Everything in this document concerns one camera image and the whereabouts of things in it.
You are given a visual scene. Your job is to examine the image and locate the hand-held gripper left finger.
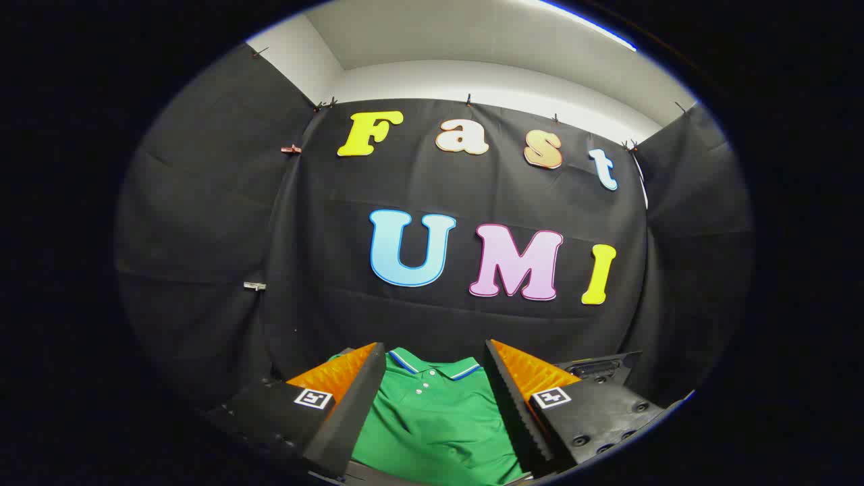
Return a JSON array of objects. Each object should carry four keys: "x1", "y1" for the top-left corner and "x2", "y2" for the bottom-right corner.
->
[{"x1": 202, "y1": 342, "x2": 387, "y2": 480}]

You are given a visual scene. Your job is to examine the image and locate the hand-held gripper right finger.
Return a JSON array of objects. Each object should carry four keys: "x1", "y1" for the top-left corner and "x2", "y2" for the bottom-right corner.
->
[{"x1": 483, "y1": 339, "x2": 669, "y2": 477}]

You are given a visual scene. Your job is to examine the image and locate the green polo shirt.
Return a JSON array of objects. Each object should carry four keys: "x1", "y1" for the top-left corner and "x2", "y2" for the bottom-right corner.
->
[{"x1": 329, "y1": 347, "x2": 529, "y2": 486}]

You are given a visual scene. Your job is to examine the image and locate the dark washing machine lid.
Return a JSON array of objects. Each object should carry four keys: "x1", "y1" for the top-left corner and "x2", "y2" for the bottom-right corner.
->
[{"x1": 556, "y1": 351, "x2": 643, "y2": 387}]

